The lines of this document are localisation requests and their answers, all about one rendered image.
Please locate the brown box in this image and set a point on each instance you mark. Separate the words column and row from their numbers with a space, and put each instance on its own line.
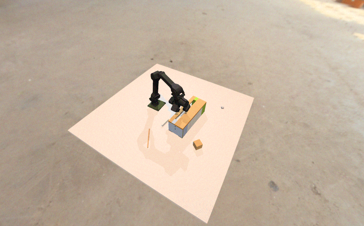
column 197, row 144

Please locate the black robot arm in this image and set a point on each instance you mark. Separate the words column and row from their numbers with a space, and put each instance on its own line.
column 176, row 89

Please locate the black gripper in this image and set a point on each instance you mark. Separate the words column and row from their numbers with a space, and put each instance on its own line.
column 171, row 100

